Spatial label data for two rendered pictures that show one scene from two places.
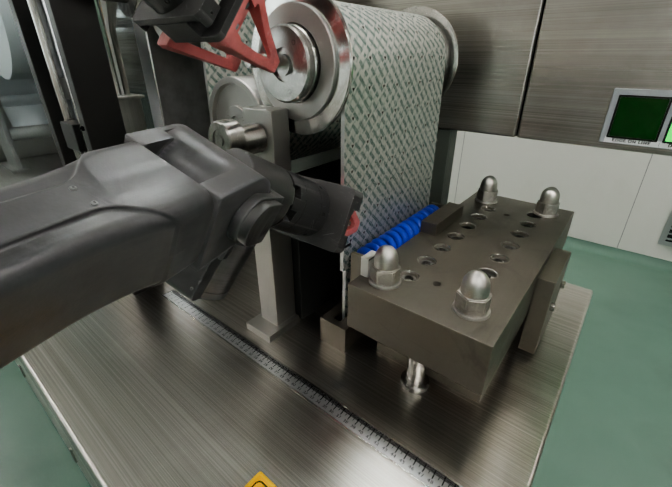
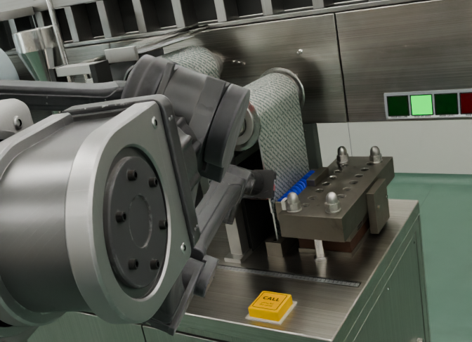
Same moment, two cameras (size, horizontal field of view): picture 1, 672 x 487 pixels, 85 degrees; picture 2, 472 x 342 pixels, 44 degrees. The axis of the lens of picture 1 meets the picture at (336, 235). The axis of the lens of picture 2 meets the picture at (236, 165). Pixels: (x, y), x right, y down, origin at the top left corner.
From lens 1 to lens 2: 0.98 m
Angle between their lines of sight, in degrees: 9
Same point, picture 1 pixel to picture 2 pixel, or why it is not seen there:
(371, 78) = (266, 120)
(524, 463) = (371, 269)
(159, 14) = not seen: hidden behind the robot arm
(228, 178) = (244, 174)
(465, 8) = (302, 60)
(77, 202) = (226, 184)
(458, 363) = (332, 232)
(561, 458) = not seen: outside the picture
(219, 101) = not seen: hidden behind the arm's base
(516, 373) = (370, 244)
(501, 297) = (346, 203)
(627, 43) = (381, 73)
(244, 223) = (249, 186)
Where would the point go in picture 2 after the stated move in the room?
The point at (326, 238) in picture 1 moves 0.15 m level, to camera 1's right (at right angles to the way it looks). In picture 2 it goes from (265, 193) to (328, 179)
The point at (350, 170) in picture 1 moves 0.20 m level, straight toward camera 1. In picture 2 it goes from (266, 162) to (281, 190)
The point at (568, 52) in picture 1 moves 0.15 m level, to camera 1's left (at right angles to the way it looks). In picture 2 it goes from (358, 78) to (303, 90)
